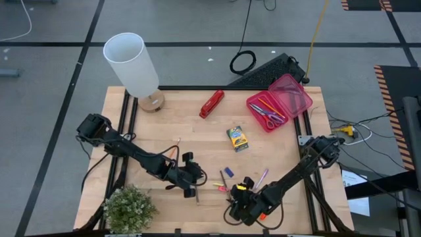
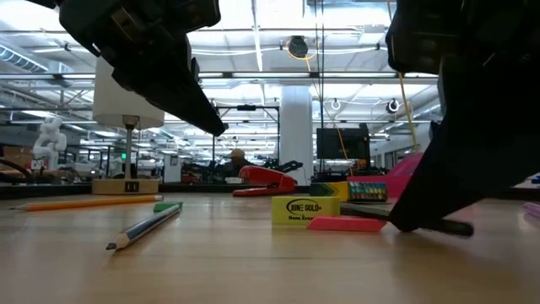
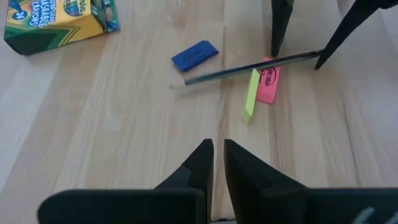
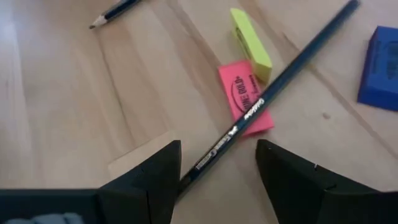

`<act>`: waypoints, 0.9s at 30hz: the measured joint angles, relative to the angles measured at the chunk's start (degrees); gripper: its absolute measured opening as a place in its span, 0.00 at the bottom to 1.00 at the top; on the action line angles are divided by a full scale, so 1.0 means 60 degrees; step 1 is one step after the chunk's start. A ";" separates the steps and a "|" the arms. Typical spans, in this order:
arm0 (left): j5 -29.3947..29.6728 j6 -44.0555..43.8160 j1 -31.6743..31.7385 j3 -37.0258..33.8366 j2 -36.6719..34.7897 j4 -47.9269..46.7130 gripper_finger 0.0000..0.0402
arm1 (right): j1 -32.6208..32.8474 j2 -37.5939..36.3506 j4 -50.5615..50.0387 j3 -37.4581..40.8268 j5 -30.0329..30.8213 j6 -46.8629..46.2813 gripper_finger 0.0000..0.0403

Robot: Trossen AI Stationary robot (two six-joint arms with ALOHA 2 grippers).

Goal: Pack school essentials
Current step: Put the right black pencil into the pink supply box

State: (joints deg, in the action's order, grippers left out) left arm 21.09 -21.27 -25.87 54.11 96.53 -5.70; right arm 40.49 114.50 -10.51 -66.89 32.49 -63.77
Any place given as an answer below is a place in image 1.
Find yellow power plug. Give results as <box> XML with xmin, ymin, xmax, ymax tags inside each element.
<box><xmin>332</xmin><ymin>124</ymin><xmax>359</xmax><ymax>138</ymax></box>

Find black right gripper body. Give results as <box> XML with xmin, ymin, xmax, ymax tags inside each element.
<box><xmin>237</xmin><ymin>192</ymin><xmax>269</xmax><ymax>226</ymax></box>

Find white paper sheet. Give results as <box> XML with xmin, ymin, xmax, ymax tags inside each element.
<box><xmin>341</xmin><ymin>169</ymin><xmax>371</xmax><ymax>217</ymax></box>

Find black keyboard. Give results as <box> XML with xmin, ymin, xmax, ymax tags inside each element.
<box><xmin>226</xmin><ymin>52</ymin><xmax>307</xmax><ymax>88</ymax></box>

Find gray pencil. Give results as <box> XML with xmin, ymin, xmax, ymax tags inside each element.
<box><xmin>219</xmin><ymin>170</ymin><xmax>232</xmax><ymax>201</ymax></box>

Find gray metal post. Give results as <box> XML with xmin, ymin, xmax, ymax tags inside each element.
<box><xmin>401</xmin><ymin>95</ymin><xmax>421</xmax><ymax>237</ymax></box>

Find white power cable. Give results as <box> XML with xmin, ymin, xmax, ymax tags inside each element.
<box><xmin>341</xmin><ymin>122</ymin><xmax>373</xmax><ymax>146</ymax></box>

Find black coiled cable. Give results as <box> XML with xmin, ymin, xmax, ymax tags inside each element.
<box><xmin>229</xmin><ymin>0</ymin><xmax>257</xmax><ymax>76</ymax></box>

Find white shade table lamp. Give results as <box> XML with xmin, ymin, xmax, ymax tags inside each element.
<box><xmin>103</xmin><ymin>32</ymin><xmax>165</xmax><ymax>113</ymax></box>

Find black aluminium table frame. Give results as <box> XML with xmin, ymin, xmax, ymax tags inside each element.
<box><xmin>74</xmin><ymin>85</ymin><xmax>355</xmax><ymax>237</ymax></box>

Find purple pen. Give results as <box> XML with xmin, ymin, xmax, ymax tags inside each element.
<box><xmin>253</xmin><ymin>168</ymin><xmax>270</xmax><ymax>192</ymax></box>

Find pink plastic pencil case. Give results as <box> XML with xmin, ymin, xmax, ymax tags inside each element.
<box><xmin>245</xmin><ymin>73</ymin><xmax>313</xmax><ymax>133</ymax></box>

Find black striped edge floor mat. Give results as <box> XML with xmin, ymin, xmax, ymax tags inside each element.
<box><xmin>341</xmin><ymin>0</ymin><xmax>421</xmax><ymax>13</ymax></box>
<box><xmin>374</xmin><ymin>65</ymin><xmax>421</xmax><ymax>172</ymax></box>

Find red handled scissors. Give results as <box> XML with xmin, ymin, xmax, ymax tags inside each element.
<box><xmin>249</xmin><ymin>103</ymin><xmax>278</xmax><ymax>130</ymax></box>

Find black metal beam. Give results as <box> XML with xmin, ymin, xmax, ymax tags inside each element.
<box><xmin>345</xmin><ymin>170</ymin><xmax>418</xmax><ymax>201</ymax></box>

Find purple handled scissors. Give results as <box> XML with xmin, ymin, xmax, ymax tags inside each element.
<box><xmin>251</xmin><ymin>103</ymin><xmax>285</xmax><ymax>125</ymax></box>

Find white floor cable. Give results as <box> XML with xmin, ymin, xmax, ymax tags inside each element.
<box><xmin>0</xmin><ymin>0</ymin><xmax>33</xmax><ymax>42</ymax></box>

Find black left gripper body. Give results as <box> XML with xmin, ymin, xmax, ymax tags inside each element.
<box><xmin>166</xmin><ymin>163</ymin><xmax>205</xmax><ymax>190</ymax></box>

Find red stapler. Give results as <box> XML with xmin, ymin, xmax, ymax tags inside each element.
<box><xmin>199</xmin><ymin>90</ymin><xmax>226</xmax><ymax>119</ymax></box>

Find orange pencil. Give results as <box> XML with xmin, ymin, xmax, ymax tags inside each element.
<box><xmin>168</xmin><ymin>138</ymin><xmax>182</xmax><ymax>159</ymax></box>
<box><xmin>257</xmin><ymin>97</ymin><xmax>286</xmax><ymax>119</ymax></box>

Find yellow hanging cable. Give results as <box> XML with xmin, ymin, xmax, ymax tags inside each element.
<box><xmin>304</xmin><ymin>0</ymin><xmax>330</xmax><ymax>84</ymax></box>

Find yellow green crayon box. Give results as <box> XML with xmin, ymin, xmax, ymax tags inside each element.
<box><xmin>226</xmin><ymin>126</ymin><xmax>250</xmax><ymax>153</ymax></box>

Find gray floor bar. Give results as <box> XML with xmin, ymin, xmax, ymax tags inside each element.
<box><xmin>0</xmin><ymin>68</ymin><xmax>20</xmax><ymax>78</ymax></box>

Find potted green plant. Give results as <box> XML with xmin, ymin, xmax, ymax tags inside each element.
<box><xmin>103</xmin><ymin>184</ymin><xmax>159</xmax><ymax>235</ymax></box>

